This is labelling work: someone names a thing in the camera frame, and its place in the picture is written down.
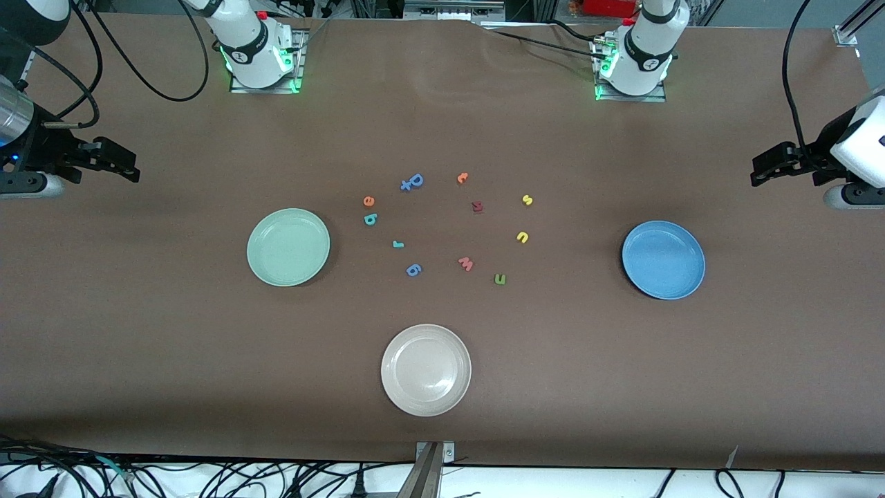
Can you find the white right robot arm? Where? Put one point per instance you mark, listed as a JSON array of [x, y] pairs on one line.
[[252, 48]]

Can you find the blue foam letter p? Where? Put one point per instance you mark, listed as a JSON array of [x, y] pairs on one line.
[[421, 178]]

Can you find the aluminium beam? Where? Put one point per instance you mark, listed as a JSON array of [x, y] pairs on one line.
[[422, 481]]

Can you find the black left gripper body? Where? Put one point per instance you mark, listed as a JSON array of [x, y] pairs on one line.
[[820, 156]]

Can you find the beige plate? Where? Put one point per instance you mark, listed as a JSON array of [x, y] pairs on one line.
[[426, 370]]

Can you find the blue foam letter g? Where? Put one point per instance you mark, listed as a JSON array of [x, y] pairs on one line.
[[408, 265]]

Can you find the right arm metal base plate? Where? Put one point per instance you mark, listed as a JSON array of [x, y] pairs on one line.
[[263, 90]]

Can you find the red box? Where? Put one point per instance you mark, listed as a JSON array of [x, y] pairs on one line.
[[608, 7]]

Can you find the pale green plate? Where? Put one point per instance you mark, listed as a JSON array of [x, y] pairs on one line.
[[288, 247]]

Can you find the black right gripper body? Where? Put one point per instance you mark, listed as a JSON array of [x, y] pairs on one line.
[[43, 149]]

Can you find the aluminium table rail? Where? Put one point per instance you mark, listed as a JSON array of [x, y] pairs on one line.
[[29, 69]]

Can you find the blue plate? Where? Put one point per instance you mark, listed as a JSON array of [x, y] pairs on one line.
[[664, 260]]

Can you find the brown table cover sheet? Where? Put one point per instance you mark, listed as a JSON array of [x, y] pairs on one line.
[[138, 346]]

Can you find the grey equipment box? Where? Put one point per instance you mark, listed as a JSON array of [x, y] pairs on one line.
[[453, 10]]

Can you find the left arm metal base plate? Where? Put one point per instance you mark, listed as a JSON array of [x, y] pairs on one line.
[[629, 98]]

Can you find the silver metal bracket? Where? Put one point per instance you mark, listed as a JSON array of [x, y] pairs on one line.
[[449, 453]]

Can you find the pink foam letter w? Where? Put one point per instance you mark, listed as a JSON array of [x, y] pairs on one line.
[[467, 265]]

